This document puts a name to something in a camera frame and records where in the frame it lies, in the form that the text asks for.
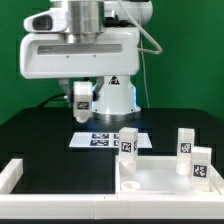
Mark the black cable at base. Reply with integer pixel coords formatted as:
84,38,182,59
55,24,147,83
37,93,69,108

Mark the white U-shaped obstacle fence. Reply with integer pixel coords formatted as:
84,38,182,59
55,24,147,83
0,159,224,220

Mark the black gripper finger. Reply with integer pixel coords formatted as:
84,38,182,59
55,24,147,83
59,78,73,102
93,77,104,100

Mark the white square tabletop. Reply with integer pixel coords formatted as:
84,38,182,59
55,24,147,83
116,156,224,196

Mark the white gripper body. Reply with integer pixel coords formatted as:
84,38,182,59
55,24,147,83
20,28,139,79

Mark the white sheet with AprilTags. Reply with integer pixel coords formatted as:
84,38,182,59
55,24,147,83
68,131,153,150

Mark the white cable right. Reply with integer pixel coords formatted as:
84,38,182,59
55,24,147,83
116,0,164,109

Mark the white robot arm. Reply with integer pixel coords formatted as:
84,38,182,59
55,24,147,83
20,0,153,123

